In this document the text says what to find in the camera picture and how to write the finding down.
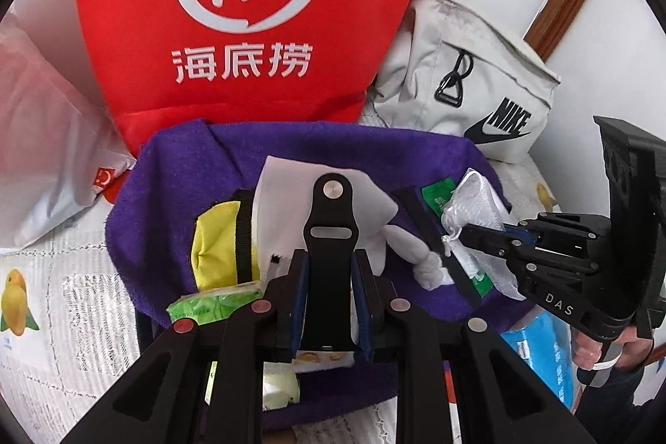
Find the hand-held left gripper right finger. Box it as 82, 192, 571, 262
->
351, 249, 599, 444

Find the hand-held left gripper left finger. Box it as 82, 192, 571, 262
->
60, 249, 313, 444

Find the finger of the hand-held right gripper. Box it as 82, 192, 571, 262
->
502, 212, 609, 244
460, 223, 599, 291

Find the white mesh pouch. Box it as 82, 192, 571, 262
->
441, 168, 526, 302

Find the orange-print wipes packet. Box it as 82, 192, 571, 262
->
294, 347, 355, 369

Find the green tissue packet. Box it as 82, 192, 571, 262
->
166, 282, 266, 327

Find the pale green packet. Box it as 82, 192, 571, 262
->
263, 361, 301, 411

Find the light grey knotted cloth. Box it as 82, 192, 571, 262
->
252, 155, 453, 291

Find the yellow pouch with black strap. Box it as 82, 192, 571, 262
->
190, 199, 261, 294

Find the person's right hand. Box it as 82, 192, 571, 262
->
569, 314, 656, 372

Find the blue tissue pack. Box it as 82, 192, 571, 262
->
502, 306, 581, 416

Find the purple cloth bag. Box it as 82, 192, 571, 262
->
105, 119, 526, 429

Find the grey bag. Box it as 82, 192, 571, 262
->
359, 0, 562, 164

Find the red bag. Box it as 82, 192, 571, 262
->
73, 0, 451, 154

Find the white plastic bag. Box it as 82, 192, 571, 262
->
0, 15, 139, 250

